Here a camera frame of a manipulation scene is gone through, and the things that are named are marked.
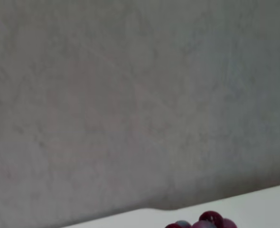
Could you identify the dark red grape bunch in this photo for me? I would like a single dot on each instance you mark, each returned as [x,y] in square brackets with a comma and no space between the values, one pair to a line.
[208,219]

